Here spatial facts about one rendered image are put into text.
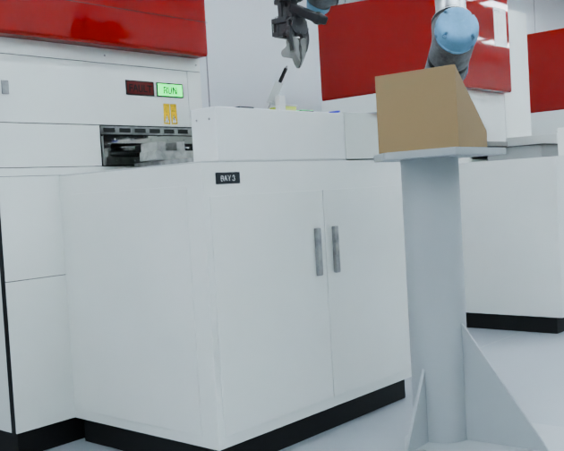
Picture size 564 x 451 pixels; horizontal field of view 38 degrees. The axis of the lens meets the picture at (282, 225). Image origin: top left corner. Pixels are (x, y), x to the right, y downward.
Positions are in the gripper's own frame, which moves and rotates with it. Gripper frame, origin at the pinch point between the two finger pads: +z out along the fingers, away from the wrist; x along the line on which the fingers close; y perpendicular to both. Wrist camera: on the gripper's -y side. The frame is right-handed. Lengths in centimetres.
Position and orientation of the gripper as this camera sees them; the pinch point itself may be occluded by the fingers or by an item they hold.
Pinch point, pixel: (300, 63)
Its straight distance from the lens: 247.0
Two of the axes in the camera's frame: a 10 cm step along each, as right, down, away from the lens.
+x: -6.5, 0.7, -7.5
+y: -7.5, 0.2, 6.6
